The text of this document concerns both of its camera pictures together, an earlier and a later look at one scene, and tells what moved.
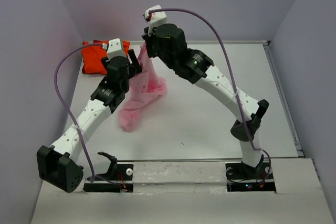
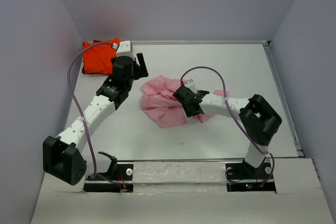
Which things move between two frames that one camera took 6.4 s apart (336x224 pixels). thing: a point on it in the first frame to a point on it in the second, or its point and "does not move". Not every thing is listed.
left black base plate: (118, 172) does not move
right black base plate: (239, 171) does not move
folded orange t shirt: (92, 54) does not move
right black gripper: (149, 40) to (188, 114)
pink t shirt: (146, 84) to (165, 110)
